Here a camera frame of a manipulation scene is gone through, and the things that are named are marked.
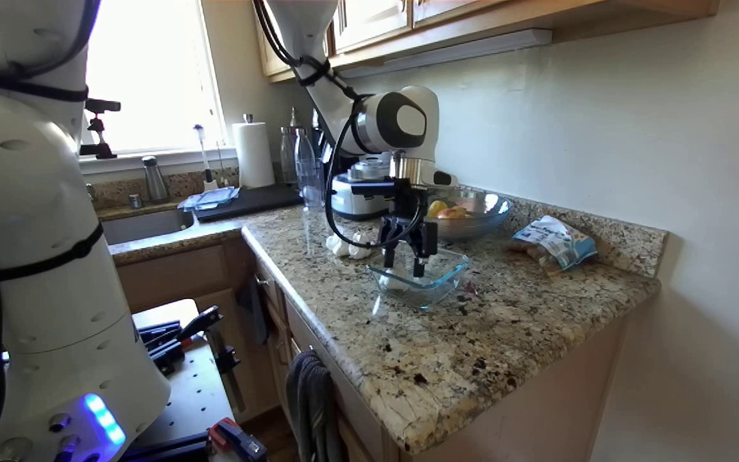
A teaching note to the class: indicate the white paper towel roll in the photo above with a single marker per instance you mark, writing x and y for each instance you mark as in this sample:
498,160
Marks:
256,155

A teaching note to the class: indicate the black ribbed drying mat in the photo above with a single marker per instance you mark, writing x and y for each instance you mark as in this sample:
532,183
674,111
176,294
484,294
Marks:
257,203

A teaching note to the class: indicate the gray hanging towel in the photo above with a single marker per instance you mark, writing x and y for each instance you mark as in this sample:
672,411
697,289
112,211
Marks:
314,411

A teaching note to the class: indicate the wrist mounted stereo camera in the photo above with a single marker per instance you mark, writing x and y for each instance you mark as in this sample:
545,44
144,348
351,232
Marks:
424,172

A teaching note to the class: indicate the silver food chopper appliance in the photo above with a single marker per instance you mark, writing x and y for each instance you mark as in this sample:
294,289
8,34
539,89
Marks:
353,196

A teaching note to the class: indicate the square clear glass bowl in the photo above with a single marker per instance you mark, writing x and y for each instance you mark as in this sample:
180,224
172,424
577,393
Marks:
450,278

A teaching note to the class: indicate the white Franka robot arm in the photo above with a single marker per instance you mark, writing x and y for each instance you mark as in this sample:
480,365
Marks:
38,215

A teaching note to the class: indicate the orange-red round fruit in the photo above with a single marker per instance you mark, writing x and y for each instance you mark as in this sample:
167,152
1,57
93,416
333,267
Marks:
459,220

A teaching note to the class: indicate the wooden cabinet door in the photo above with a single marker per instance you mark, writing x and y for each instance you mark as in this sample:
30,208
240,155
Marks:
447,6
371,22

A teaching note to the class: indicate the yellow lemon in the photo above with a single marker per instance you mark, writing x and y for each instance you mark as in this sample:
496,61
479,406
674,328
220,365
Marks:
439,206

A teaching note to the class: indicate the black perforated robot table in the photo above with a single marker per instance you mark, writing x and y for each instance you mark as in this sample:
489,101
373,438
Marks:
185,400

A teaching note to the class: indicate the wooden base cabinets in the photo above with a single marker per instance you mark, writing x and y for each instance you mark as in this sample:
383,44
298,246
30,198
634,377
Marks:
192,273

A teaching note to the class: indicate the black bar clamp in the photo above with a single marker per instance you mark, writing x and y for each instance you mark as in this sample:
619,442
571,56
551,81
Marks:
179,338

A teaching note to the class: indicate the under-cabinet light bar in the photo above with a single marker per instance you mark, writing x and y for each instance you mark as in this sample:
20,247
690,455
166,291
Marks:
474,51

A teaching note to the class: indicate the wooden upper cabinets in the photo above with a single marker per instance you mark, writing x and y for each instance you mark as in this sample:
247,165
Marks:
610,15

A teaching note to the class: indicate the pale blue folded cloth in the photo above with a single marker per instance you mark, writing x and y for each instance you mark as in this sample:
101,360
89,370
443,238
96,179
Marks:
211,201

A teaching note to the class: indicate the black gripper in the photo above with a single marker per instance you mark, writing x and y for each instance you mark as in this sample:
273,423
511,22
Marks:
410,203

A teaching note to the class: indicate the red and blue clamp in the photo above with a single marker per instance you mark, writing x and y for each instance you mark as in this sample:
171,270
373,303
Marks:
237,439

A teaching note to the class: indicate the silver sink faucet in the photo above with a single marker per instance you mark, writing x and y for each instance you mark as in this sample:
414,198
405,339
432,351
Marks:
155,180

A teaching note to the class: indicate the kitchen sink basin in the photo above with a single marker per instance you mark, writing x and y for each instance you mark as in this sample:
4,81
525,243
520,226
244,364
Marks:
142,224

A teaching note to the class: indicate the round glass fruit bowl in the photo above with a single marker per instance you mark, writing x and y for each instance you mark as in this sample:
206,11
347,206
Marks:
487,224

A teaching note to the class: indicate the thin upright dish brush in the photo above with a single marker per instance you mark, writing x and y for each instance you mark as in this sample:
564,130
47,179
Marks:
206,167

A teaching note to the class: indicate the clear bottle with silver cap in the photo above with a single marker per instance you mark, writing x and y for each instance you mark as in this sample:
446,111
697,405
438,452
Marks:
308,171

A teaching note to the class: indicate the black camera on stand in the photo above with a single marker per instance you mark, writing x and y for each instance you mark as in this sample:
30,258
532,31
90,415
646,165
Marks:
99,130

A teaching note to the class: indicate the blue white snack bag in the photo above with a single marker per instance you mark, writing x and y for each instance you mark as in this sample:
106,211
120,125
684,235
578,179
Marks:
557,246

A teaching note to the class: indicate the dark hanging cloth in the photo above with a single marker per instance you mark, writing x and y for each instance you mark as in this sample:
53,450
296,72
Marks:
256,312

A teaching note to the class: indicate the bright kitchen window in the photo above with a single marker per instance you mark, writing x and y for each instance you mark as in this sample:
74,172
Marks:
155,79

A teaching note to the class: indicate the long-necked white garlic bulb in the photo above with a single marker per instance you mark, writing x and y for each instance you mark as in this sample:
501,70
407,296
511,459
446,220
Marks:
337,249

